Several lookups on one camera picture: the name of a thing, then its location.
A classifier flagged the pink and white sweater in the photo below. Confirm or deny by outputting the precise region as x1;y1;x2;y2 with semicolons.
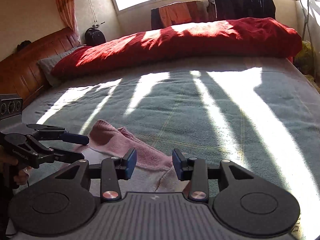
73;120;190;195

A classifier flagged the person's left hand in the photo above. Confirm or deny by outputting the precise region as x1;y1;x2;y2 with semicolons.
0;147;33;186

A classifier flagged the wooden headboard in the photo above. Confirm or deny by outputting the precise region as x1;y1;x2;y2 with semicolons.
0;28;80;108

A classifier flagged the grey pillow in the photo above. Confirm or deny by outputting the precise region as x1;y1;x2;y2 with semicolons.
37;45;83;87

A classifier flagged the small black item on headboard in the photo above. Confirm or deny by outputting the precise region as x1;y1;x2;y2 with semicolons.
16;40;31;52

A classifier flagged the green plaid bed blanket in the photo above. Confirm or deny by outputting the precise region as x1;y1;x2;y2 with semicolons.
22;57;319;239

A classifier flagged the black bag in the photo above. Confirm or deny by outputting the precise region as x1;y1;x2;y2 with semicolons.
85;23;106;47

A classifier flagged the orange left curtain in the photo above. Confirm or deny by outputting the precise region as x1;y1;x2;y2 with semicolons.
55;0;80;42

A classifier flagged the red duvet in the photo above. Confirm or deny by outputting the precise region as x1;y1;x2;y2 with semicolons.
51;17;303;80

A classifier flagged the yellow green bag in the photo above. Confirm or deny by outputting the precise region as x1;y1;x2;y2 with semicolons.
294;41;315;76

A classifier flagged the orange hanging cloth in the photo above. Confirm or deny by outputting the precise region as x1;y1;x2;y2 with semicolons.
151;1;208;30

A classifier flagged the black jacket with patch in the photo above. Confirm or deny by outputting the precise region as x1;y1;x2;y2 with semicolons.
215;0;242;21

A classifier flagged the black hanging jacket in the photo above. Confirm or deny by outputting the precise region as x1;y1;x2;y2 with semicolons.
242;0;276;19

